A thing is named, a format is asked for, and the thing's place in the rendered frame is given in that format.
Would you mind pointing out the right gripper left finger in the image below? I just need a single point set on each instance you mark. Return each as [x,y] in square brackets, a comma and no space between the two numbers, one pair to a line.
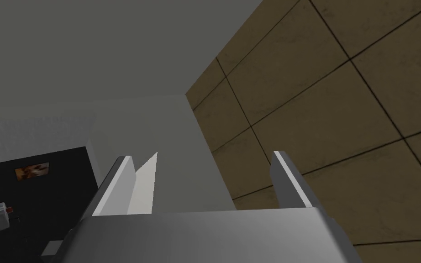
[117,190]

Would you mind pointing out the orange framed wall picture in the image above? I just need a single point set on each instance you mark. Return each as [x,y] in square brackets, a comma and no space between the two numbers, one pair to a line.
[32,170]

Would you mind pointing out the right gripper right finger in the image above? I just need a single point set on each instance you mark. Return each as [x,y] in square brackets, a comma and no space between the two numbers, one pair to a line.
[291,186]

